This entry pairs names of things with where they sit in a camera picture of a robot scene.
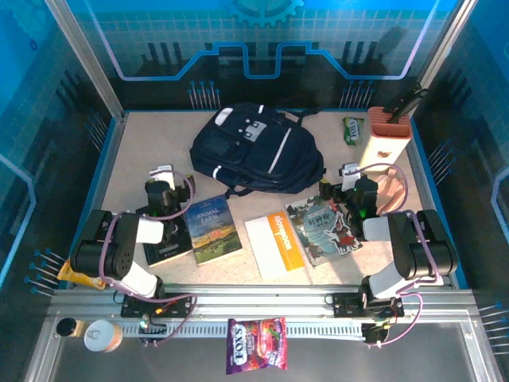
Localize white slotted cable duct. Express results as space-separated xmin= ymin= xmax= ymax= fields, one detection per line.
xmin=119 ymin=321 xmax=365 ymax=339

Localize black hardcover book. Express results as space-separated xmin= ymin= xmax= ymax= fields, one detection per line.
xmin=134 ymin=205 xmax=195 ymax=267

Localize purple Fox's candy bag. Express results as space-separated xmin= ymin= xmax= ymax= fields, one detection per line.
xmin=225 ymin=317 xmax=288 ymax=376

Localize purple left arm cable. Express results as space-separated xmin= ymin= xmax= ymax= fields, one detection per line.
xmin=97 ymin=171 xmax=199 ymax=347

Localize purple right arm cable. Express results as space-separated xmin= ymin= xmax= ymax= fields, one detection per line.
xmin=356 ymin=162 xmax=445 ymax=347

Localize navy blue backpack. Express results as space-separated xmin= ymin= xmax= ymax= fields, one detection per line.
xmin=188 ymin=102 xmax=327 ymax=200

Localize illustrated comic book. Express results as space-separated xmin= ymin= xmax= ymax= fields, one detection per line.
xmin=284 ymin=197 xmax=363 ymax=267

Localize small black-capped bottle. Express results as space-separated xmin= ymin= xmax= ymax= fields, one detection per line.
xmin=55 ymin=317 xmax=87 ymax=339

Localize Animal Farm paperback book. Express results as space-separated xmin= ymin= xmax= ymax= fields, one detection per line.
xmin=183 ymin=196 xmax=244 ymax=266

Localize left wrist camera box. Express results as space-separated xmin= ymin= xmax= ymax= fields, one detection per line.
xmin=150 ymin=164 xmax=177 ymax=190

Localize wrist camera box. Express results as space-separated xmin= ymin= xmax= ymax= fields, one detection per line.
xmin=150 ymin=164 xmax=177 ymax=190
xmin=338 ymin=162 xmax=363 ymax=193

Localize yellow snack bag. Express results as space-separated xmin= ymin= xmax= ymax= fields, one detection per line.
xmin=56 ymin=258 xmax=107 ymax=290

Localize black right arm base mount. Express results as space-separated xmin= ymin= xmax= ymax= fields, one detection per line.
xmin=332 ymin=291 xmax=406 ymax=319

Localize tin can with white lid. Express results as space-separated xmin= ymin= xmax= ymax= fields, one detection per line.
xmin=83 ymin=319 xmax=123 ymax=354

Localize orange and white notebook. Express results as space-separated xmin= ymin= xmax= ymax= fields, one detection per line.
xmin=244 ymin=212 xmax=313 ymax=283

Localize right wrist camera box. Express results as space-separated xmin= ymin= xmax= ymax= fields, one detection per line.
xmin=338 ymin=162 xmax=363 ymax=193

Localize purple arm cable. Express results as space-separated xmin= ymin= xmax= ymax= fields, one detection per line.
xmin=97 ymin=171 xmax=199 ymax=347
xmin=356 ymin=162 xmax=445 ymax=347

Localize aluminium frame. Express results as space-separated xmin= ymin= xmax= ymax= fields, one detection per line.
xmin=23 ymin=0 xmax=502 ymax=382

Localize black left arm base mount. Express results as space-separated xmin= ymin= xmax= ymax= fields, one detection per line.
xmin=120 ymin=292 xmax=194 ymax=319

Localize pink and cream knife block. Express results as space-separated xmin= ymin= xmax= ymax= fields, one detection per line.
xmin=356 ymin=106 xmax=413 ymax=173

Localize black knife handles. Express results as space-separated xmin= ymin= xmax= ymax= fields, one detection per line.
xmin=383 ymin=84 xmax=429 ymax=124

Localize green Fox's candy bag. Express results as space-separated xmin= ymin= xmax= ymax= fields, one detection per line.
xmin=342 ymin=116 xmax=366 ymax=146

